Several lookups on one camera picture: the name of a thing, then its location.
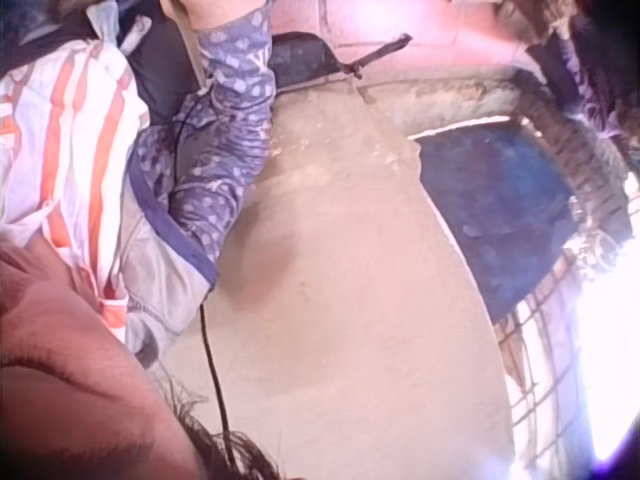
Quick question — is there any person's right hand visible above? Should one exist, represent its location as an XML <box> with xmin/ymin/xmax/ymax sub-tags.
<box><xmin>175</xmin><ymin>0</ymin><xmax>267</xmax><ymax>27</ymax></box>

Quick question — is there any dark blue bag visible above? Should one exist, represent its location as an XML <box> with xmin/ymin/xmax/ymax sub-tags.
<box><xmin>122</xmin><ymin>19</ymin><xmax>352</xmax><ymax>130</ymax></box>

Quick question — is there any black metal rod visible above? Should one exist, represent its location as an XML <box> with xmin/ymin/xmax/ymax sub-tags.
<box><xmin>339</xmin><ymin>32</ymin><xmax>414</xmax><ymax>81</ymax></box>

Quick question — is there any blue tarp sheet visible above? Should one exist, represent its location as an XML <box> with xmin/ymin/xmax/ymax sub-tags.
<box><xmin>417</xmin><ymin>117</ymin><xmax>589</xmax><ymax>324</ymax></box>

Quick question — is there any small metal valve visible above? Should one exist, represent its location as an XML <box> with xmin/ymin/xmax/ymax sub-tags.
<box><xmin>574</xmin><ymin>227</ymin><xmax>624</xmax><ymax>274</ymax></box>

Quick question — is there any beige strap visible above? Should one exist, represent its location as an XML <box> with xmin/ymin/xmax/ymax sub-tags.
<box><xmin>160</xmin><ymin>0</ymin><xmax>214</xmax><ymax>99</ymax></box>

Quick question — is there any thin black cable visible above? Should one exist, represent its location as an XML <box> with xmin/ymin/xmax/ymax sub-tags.
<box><xmin>172</xmin><ymin>74</ymin><xmax>242</xmax><ymax>471</ymax></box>

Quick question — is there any wire mesh grid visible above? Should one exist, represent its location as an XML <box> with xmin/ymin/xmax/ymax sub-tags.
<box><xmin>497</xmin><ymin>247</ymin><xmax>609</xmax><ymax>464</ymax></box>

